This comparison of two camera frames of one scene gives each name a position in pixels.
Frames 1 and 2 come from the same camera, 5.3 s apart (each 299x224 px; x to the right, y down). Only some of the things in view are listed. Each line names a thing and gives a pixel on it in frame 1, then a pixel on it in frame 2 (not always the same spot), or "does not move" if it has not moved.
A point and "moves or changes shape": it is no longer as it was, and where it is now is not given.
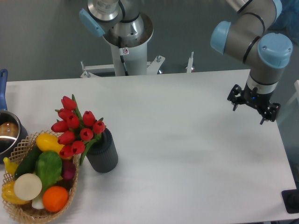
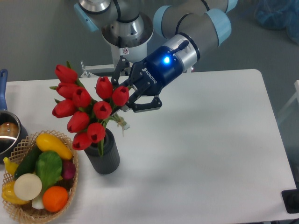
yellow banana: [10, 167] does not move
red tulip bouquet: [78, 130] moves or changes shape
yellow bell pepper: [8, 194] does not move
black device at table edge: [290, 199] does not move
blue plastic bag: [288, 22] does not move
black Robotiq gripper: [258, 101] -> [148, 76]
